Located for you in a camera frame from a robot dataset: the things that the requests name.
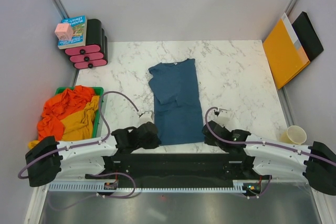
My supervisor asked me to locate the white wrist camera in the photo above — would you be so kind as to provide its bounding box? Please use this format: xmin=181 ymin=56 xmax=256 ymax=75
xmin=214 ymin=108 xmax=230 ymax=127
xmin=138 ymin=111 xmax=154 ymax=125

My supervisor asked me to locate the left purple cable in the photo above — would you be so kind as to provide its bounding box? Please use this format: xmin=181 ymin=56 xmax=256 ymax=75
xmin=17 ymin=91 xmax=142 ymax=211

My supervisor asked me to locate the pink cube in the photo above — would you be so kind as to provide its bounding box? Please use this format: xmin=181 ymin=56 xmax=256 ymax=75
xmin=55 ymin=23 xmax=74 ymax=41

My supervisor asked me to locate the blue storey treehouse book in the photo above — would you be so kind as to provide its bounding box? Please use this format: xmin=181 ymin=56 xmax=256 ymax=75
xmin=58 ymin=15 xmax=87 ymax=49

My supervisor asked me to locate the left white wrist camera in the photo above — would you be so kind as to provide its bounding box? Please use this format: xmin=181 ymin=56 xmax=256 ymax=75
xmin=138 ymin=111 xmax=154 ymax=125

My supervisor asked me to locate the orange t shirt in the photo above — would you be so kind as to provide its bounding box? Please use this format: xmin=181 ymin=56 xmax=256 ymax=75
xmin=37 ymin=85 xmax=97 ymax=142

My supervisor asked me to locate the black folder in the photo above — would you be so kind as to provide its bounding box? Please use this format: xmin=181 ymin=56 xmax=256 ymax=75
xmin=292 ymin=12 xmax=324 ymax=61

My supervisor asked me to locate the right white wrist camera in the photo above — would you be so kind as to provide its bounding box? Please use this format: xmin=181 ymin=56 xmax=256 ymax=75
xmin=214 ymin=108 xmax=230 ymax=127

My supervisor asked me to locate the yellow mug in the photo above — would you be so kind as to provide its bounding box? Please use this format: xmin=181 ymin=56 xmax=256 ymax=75
xmin=280 ymin=125 xmax=307 ymax=145

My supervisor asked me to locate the yellow t shirt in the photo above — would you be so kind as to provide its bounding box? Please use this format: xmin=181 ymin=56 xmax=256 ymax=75
xmin=28 ymin=95 xmax=100 ymax=149

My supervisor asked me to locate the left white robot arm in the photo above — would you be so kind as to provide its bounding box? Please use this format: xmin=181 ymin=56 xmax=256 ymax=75
xmin=25 ymin=122 xmax=161 ymax=187

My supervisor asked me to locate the blue t shirt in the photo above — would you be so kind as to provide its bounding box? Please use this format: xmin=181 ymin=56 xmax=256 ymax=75
xmin=149 ymin=59 xmax=204 ymax=145

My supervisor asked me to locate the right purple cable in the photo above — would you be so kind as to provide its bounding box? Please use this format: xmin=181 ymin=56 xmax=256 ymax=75
xmin=204 ymin=106 xmax=336 ymax=200

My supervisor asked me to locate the white slotted cable duct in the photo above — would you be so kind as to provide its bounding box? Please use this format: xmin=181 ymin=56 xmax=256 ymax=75
xmin=48 ymin=181 xmax=246 ymax=193

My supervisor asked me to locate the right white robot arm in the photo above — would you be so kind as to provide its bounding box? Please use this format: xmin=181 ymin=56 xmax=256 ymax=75
xmin=202 ymin=121 xmax=335 ymax=196

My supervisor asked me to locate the green plastic bin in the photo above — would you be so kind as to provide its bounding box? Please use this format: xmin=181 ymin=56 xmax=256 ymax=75
xmin=55 ymin=87 xmax=104 ymax=138

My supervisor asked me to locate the purple cable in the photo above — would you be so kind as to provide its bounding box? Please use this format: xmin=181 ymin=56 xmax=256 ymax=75
xmin=204 ymin=106 xmax=336 ymax=200
xmin=17 ymin=91 xmax=142 ymax=211

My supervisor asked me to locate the pink black drawer unit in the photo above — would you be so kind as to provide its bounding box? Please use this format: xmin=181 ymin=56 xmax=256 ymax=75
xmin=65 ymin=19 xmax=108 ymax=69

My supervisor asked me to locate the orange folder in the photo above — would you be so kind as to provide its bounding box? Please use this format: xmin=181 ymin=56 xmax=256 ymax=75
xmin=263 ymin=13 xmax=310 ymax=89

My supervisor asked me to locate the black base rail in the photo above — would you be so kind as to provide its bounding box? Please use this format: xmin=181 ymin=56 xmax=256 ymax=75
xmin=97 ymin=153 xmax=270 ymax=187

